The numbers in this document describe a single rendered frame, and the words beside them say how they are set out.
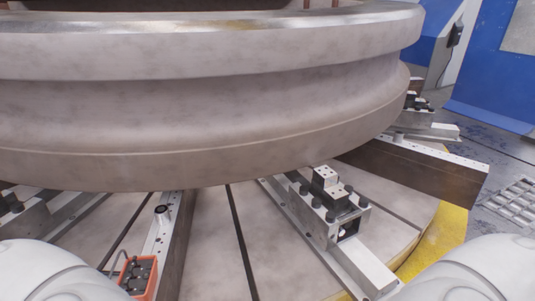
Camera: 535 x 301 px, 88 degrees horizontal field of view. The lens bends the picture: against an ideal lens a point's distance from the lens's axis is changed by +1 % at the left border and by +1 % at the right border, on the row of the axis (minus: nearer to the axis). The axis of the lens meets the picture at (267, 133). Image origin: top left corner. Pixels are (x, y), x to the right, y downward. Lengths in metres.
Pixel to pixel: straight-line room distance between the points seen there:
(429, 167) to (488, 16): 3.46
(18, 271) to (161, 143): 1.20
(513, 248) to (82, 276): 0.63
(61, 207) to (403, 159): 2.77
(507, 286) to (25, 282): 0.64
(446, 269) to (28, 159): 1.95
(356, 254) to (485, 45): 4.45
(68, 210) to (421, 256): 2.78
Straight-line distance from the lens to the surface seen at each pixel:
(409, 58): 6.82
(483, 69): 5.71
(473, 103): 5.84
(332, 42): 1.64
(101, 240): 2.41
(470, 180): 2.69
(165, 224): 1.78
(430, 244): 2.85
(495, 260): 0.55
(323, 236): 1.83
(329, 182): 1.85
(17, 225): 2.33
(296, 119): 1.77
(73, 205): 2.65
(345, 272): 1.95
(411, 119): 3.58
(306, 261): 2.01
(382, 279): 1.86
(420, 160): 2.68
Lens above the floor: 1.90
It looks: 28 degrees down
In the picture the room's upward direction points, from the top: straight up
